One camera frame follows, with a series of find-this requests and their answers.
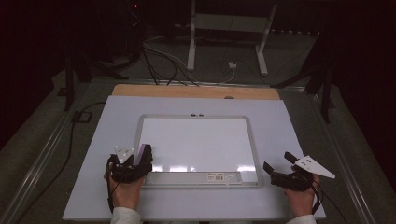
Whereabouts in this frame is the white floor cable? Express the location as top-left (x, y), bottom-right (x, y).
top-left (143, 41), bottom-right (190, 71)

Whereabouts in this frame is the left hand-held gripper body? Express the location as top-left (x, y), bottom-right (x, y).
top-left (106, 145), bottom-right (153, 185)

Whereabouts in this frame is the black tripod stand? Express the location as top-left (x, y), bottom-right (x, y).
top-left (64, 52), bottom-right (129, 112)
top-left (270, 31), bottom-right (336, 124)

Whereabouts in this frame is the left hand-held gripper cable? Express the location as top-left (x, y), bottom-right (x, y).
top-left (106, 155), bottom-right (121, 215)

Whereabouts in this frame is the large white table sheet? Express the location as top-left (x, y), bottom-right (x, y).
top-left (62, 94), bottom-right (327, 222)

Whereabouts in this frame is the hand-held gripper cable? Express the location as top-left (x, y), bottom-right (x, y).
top-left (106, 155), bottom-right (121, 215)
top-left (311, 179), bottom-right (348, 224)

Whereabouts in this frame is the thin white plug cable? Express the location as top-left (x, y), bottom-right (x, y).
top-left (214, 67), bottom-right (236, 86)

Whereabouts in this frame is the right hand-held gripper cable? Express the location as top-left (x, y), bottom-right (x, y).
top-left (311, 179), bottom-right (348, 224)

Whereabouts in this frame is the person's left hand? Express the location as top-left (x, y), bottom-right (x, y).
top-left (104, 173), bottom-right (146, 211)

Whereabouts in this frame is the metal floor rail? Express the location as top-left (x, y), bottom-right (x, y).
top-left (0, 78), bottom-right (104, 224)
top-left (307, 91), bottom-right (376, 224)

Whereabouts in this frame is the bundle of black floor cables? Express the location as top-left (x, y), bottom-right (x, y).
top-left (141, 40), bottom-right (200, 88)

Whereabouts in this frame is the silver-framed whiteboard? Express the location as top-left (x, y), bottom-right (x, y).
top-left (134, 113), bottom-right (264, 189)

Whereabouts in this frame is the dark device with red light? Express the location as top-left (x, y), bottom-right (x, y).
top-left (124, 0), bottom-right (148, 63)

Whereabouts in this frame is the person's right hand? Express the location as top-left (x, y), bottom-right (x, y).
top-left (284, 164), bottom-right (321, 217)

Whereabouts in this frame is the purple whiteboard eraser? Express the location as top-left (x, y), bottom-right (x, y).
top-left (135, 143), bottom-right (148, 164)

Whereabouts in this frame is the grey metal stand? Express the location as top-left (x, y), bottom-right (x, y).
top-left (186, 0), bottom-right (278, 77)

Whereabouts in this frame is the long black floor cable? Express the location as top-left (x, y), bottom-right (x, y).
top-left (15, 101), bottom-right (106, 224)

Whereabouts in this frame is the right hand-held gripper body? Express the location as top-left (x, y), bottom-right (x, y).
top-left (269, 155), bottom-right (337, 192)

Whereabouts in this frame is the black floor socket plate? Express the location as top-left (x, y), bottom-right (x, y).
top-left (73, 110), bottom-right (93, 124)

